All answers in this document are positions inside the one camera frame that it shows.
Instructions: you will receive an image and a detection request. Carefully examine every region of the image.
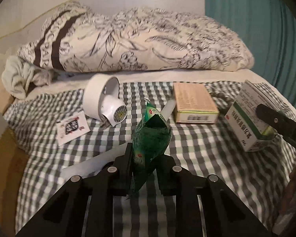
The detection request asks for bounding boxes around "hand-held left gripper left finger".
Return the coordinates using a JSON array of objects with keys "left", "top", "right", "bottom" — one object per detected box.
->
[{"left": 16, "top": 143, "right": 135, "bottom": 237}]

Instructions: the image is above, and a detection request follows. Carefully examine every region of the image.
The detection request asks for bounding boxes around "small white printed card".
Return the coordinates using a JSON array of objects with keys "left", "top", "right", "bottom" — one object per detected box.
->
[{"left": 56, "top": 111, "right": 90, "bottom": 146}]

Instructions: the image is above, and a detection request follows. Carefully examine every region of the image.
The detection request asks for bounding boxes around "brown cardboard box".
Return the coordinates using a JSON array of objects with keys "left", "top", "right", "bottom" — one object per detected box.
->
[{"left": 0, "top": 76, "right": 29, "bottom": 228}]

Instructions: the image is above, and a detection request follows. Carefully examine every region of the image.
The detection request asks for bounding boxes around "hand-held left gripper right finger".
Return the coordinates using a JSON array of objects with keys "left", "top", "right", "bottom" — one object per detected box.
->
[{"left": 155, "top": 153, "right": 279, "bottom": 237}]

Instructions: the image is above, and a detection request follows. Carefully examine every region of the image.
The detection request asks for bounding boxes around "white round fan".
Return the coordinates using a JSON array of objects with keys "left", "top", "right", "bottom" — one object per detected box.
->
[{"left": 82, "top": 74, "right": 127, "bottom": 127}]

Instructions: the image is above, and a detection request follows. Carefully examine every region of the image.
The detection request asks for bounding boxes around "floral patterned pillow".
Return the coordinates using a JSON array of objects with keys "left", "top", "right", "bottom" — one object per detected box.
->
[{"left": 17, "top": 1, "right": 254, "bottom": 73}]

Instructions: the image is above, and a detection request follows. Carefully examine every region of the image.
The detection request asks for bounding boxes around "tan medicine box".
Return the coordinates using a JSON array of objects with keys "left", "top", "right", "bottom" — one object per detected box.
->
[{"left": 173, "top": 82, "right": 219, "bottom": 124}]

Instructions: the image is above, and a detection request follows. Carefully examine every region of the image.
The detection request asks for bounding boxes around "green and white medicine box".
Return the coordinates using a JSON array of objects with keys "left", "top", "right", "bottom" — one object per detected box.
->
[{"left": 224, "top": 80, "right": 293, "bottom": 152}]

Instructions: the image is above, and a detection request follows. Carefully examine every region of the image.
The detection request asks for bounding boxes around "green checkered cloth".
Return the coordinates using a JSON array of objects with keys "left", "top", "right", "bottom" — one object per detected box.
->
[{"left": 4, "top": 80, "right": 296, "bottom": 237}]

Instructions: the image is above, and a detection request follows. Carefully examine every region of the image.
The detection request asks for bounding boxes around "light green crumpled cloth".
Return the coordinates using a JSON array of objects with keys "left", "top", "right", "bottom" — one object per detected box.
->
[{"left": 2, "top": 55, "right": 55, "bottom": 100}]

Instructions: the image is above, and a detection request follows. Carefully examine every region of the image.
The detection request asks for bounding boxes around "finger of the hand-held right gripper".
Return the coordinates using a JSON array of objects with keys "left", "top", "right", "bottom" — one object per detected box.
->
[{"left": 255, "top": 104, "right": 296, "bottom": 153}]

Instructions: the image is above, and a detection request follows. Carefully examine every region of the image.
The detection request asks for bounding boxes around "green foil packet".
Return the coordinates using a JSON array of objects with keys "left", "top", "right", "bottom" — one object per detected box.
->
[{"left": 127, "top": 98, "right": 173, "bottom": 199}]

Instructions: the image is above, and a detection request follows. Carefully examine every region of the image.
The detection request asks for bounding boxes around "teal curtain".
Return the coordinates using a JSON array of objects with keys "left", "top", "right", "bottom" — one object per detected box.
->
[{"left": 203, "top": 0, "right": 296, "bottom": 119}]

